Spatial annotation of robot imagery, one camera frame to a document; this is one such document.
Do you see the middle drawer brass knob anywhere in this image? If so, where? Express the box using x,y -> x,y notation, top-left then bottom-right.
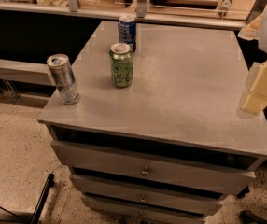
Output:
140,195 -> 147,203

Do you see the drawer brass knob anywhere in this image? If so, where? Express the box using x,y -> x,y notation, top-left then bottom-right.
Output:
140,167 -> 150,176
140,195 -> 147,203

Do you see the green soda can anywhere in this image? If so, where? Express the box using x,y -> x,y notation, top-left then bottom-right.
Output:
109,43 -> 133,88

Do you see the grey metal bench rail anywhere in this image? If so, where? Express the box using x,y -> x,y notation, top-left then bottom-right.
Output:
0,59 -> 54,86

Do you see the black chair leg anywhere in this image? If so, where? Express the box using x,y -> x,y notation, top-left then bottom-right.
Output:
30,174 -> 54,224

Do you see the top drawer brass knob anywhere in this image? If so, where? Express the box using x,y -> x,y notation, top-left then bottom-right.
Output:
140,167 -> 150,176

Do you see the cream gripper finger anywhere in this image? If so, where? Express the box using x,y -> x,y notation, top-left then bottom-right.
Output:
239,61 -> 267,116
238,15 -> 262,41

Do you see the blue pepsi can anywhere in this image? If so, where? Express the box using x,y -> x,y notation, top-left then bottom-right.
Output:
118,15 -> 136,51

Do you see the grey drawer cabinet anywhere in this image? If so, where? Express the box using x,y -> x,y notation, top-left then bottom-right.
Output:
39,21 -> 267,224

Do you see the silver redbull can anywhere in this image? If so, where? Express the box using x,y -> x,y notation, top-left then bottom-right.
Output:
47,54 -> 79,105

